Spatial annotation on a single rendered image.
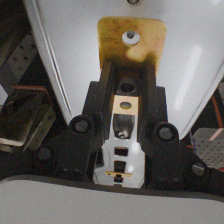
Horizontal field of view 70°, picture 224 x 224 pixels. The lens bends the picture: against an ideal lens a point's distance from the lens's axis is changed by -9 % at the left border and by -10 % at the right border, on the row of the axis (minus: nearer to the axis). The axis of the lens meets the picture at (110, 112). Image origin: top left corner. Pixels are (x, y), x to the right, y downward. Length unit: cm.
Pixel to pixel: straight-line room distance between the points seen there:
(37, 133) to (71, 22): 19
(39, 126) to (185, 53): 24
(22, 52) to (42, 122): 40
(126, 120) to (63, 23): 14
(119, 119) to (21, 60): 54
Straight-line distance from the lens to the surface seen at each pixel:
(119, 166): 56
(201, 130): 35
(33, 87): 35
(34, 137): 31
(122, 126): 23
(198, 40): 19
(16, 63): 73
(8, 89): 75
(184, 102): 26
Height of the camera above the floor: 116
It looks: 36 degrees down
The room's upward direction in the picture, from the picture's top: 172 degrees counter-clockwise
